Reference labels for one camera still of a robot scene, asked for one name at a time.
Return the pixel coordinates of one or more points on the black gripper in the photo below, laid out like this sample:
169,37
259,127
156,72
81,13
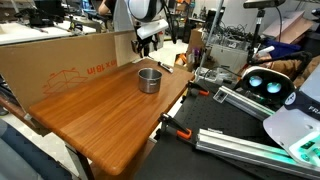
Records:
146,40

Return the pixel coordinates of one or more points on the black and white marker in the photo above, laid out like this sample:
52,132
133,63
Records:
165,67

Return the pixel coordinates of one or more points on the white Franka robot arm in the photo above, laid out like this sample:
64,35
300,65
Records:
143,8

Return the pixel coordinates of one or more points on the brown sleeved forearm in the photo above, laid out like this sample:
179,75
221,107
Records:
290,68

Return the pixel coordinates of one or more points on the small steel pot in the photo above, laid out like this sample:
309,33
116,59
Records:
149,85

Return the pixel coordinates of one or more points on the orange item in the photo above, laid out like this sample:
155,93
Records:
180,59

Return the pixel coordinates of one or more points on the small cardboard box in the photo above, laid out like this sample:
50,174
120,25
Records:
196,38

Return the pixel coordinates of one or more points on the person in black shirt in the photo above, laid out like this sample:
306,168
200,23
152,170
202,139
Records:
104,8

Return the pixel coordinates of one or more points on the grey electronics box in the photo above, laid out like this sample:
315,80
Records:
210,75

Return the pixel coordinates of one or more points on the black orange bar clamp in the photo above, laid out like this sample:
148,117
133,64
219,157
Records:
183,134
200,92

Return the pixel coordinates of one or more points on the silver metal pole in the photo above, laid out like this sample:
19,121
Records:
213,30

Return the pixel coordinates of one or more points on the black perforated breadboard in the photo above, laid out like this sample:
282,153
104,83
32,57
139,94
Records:
206,113

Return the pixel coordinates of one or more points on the brown cardboard panel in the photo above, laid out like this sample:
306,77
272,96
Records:
50,63

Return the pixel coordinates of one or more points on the black equipment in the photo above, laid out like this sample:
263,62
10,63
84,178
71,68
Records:
46,13

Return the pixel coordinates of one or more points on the white table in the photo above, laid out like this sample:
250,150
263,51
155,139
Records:
26,33

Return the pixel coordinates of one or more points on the white VR headset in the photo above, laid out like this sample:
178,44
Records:
266,73

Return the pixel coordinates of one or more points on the dark table leg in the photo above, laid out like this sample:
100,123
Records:
85,166

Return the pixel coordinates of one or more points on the blue cloth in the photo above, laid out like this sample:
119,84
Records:
283,46

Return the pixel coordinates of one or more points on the flat cardboard box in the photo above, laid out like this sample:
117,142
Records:
290,25

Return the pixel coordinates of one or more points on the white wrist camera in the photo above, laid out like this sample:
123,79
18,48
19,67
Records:
151,29

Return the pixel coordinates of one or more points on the black camera tripod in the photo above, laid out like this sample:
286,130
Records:
256,30

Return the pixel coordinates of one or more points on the long aluminium extrusion rail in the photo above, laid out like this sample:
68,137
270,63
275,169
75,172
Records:
246,103

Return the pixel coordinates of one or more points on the black stereo camera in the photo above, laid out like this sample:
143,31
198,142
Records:
263,3

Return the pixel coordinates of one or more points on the aluminium extrusion rail with bracket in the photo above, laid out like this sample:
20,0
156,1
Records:
240,146

